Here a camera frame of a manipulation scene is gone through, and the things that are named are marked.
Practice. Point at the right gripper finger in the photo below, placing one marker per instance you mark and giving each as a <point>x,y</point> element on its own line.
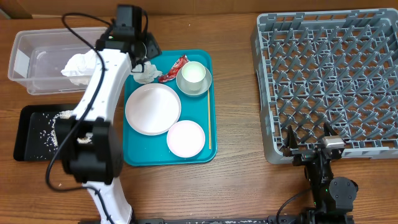
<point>329,132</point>
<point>290,141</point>

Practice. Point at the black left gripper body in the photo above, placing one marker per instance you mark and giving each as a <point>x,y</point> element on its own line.
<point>144,41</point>

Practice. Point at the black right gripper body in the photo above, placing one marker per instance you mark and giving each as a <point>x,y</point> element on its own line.
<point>310,153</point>

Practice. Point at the red snack wrapper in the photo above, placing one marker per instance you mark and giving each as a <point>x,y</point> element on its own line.
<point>172,74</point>

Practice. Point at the white napkin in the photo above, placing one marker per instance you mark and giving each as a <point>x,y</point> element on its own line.
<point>81,67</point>
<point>149,75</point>

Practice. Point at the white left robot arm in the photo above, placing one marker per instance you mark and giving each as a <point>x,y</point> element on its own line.
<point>88,145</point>

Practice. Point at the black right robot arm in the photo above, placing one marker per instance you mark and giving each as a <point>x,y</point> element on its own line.
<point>333,197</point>

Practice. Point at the grey dishwasher rack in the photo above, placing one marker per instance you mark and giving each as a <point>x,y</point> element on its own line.
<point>336,67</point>

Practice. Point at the clear plastic waste bin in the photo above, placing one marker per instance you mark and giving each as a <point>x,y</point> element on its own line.
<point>38,57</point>

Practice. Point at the black food waste tray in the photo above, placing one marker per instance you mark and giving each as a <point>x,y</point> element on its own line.
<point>35,139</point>

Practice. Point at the white cup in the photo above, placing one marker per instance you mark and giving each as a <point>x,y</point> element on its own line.
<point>193,75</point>

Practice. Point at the large white plate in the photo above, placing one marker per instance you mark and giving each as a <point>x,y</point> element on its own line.
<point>152,109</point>

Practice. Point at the grey small bowl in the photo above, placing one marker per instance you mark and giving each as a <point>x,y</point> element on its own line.
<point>204,88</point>

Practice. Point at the wooden chopstick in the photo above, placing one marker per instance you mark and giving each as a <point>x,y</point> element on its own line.
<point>209,121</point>

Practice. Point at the small white plate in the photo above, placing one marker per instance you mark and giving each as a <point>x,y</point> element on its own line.
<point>186,139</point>

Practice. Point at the pile of white rice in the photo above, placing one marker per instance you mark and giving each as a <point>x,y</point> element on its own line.
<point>51,135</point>

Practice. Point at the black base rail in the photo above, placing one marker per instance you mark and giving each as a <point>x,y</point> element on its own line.
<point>269,220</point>

